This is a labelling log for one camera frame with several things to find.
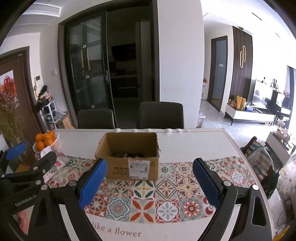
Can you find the glass vase dried flowers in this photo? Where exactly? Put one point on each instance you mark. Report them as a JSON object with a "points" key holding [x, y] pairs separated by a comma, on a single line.
{"points": [[11, 121]]}

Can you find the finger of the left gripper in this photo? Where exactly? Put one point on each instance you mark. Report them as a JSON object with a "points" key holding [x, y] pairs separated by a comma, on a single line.
{"points": [[43, 166], [15, 151]]}

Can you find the black glass sliding door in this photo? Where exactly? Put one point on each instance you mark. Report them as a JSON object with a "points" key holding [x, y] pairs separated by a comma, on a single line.
{"points": [[109, 60]]}

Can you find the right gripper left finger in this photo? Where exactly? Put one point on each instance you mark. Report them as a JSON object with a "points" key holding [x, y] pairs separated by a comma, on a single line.
{"points": [[47, 222]]}

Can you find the left dark dining chair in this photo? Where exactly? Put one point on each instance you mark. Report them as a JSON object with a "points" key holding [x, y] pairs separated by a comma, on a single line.
{"points": [[96, 118]]}

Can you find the left hand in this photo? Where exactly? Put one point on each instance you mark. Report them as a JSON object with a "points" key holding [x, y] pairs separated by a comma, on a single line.
{"points": [[24, 219]]}

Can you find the orange fruit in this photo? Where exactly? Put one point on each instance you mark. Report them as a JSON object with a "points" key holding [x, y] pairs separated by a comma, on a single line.
{"points": [[39, 146], [39, 137], [48, 141]]}

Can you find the right dark dining chair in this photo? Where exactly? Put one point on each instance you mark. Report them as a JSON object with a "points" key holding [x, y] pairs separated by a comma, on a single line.
{"points": [[160, 115]]}

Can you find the dark dining chair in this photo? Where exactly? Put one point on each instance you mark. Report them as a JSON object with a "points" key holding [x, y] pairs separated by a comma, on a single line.
{"points": [[96, 118], [160, 115]]}

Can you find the white fruit basket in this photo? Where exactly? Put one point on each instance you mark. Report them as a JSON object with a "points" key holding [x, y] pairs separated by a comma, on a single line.
{"points": [[55, 136]]}

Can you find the patterned fabric tissue cover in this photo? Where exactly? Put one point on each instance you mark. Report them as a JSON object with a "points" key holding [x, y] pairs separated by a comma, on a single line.
{"points": [[61, 162]]}

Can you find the brown cardboard box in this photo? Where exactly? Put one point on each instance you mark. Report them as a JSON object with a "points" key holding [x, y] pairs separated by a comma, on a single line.
{"points": [[130, 156]]}

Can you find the white tv cabinet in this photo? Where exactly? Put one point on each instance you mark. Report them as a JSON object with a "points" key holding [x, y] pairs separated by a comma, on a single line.
{"points": [[247, 116]]}

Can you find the patterned tile table runner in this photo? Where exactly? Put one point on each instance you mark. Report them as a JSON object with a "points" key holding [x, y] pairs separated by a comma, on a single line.
{"points": [[175, 196]]}

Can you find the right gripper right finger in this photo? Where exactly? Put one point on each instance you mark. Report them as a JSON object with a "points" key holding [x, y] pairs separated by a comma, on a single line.
{"points": [[252, 222]]}

